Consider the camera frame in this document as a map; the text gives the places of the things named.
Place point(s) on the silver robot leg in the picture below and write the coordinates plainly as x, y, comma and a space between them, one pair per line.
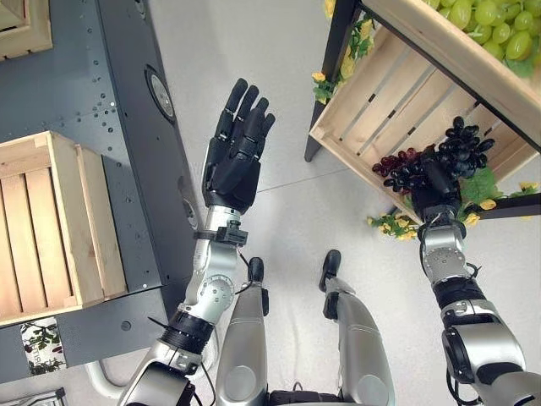
245, 338
359, 330

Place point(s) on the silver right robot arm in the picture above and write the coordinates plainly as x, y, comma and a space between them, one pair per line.
465, 313

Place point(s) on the black metal shelf frame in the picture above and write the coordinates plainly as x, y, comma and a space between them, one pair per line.
338, 55

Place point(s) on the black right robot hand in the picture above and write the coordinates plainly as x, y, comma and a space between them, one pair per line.
435, 186

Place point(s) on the dark purple grape bunch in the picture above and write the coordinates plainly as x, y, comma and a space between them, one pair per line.
456, 156

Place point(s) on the silver right robot leg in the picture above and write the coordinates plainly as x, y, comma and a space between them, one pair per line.
359, 330

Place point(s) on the yellow flower garland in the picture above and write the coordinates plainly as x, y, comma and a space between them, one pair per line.
351, 55

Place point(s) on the red grape bunch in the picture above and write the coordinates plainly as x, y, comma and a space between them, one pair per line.
391, 165

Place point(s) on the silver left robot leg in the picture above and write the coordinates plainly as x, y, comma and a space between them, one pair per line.
245, 338

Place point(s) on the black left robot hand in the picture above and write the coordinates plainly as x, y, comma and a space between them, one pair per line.
236, 169

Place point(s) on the green grape bunch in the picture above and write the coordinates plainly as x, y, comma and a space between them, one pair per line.
494, 25

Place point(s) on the green grape leaf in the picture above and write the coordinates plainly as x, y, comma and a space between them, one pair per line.
479, 190

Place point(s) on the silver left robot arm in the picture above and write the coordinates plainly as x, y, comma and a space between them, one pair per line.
203, 296

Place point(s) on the wooden slatted crate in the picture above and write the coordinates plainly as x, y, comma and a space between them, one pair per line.
21, 29
397, 118
473, 63
46, 228

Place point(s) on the dark grey metal table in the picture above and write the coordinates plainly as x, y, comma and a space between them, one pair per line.
105, 148

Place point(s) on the white metal tube frame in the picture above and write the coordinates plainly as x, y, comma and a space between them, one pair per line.
101, 376

